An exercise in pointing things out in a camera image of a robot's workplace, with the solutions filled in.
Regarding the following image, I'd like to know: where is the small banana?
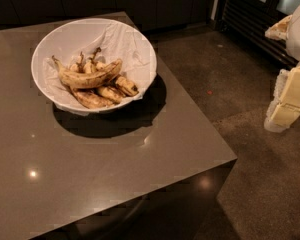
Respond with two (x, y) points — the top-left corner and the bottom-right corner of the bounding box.
(115, 76), (139, 97)
(96, 86), (123, 104)

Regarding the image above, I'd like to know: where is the white bowl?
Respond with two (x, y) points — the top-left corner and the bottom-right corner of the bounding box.
(31, 18), (157, 116)

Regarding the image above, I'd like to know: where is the back banana with stem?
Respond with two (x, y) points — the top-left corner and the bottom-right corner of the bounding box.
(83, 47), (106, 73)

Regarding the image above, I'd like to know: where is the bottom left banana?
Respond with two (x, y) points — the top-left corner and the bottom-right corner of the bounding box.
(71, 89), (114, 109)

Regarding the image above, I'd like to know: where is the large top banana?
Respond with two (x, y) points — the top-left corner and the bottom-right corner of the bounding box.
(52, 56), (122, 89)

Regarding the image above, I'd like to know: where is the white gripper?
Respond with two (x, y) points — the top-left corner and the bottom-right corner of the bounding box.
(264, 5), (300, 133)

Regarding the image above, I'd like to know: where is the middle small banana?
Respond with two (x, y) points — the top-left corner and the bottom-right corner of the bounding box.
(96, 86), (123, 104)

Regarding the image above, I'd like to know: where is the white paper liner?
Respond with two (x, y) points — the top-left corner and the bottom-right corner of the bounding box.
(31, 18), (157, 116)

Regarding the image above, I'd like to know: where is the right small banana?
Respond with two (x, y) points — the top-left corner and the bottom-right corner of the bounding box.
(115, 76), (139, 97)

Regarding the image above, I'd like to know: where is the back left banana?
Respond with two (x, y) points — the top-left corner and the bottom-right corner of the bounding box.
(70, 53), (84, 73)

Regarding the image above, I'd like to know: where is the dark cabinet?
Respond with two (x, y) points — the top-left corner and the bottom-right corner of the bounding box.
(0, 0), (214, 31)

